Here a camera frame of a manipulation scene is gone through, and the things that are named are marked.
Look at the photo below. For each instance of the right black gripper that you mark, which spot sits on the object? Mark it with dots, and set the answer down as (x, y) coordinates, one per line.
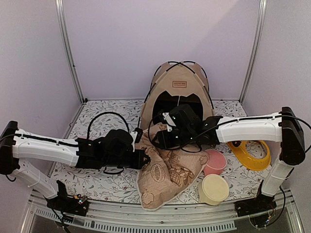
(163, 142)

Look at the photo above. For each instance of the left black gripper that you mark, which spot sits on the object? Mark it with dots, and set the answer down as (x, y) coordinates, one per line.
(138, 163)

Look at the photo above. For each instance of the white pet cushion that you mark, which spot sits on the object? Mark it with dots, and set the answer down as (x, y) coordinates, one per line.
(169, 173)

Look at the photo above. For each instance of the beige fabric pet tent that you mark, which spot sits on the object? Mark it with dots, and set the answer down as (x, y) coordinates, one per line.
(160, 99)

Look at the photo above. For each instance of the black tent pole long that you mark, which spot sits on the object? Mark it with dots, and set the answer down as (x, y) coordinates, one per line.
(165, 67)

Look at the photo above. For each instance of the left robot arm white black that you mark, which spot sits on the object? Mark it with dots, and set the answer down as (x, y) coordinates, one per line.
(17, 146)

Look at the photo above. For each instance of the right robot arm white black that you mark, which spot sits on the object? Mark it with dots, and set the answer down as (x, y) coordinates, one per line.
(184, 127)

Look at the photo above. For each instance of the pink footed pet bowl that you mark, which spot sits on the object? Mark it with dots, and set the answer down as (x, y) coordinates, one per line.
(216, 163)

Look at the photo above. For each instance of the cream footed pet bowl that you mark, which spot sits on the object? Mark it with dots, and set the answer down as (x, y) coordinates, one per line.
(213, 189)

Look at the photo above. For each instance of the yellow double bowl holder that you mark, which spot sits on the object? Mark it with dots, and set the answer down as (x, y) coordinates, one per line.
(248, 160)

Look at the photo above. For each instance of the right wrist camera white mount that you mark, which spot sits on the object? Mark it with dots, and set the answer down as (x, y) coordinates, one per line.
(165, 118)

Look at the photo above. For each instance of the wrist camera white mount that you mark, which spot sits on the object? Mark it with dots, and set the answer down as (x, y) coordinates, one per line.
(165, 118)
(136, 136)

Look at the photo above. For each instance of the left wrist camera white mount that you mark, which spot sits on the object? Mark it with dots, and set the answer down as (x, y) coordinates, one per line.
(136, 136)

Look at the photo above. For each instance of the front aluminium rail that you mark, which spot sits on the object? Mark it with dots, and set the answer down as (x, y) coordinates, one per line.
(113, 217)

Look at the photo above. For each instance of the right aluminium frame post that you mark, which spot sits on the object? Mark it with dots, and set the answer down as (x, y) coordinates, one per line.
(254, 50)

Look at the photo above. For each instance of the aluminium frame post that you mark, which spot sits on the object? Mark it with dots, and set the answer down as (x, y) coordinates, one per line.
(254, 50)
(65, 37)

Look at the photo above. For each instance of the left aluminium frame post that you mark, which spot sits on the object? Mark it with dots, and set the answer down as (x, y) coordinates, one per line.
(65, 37)

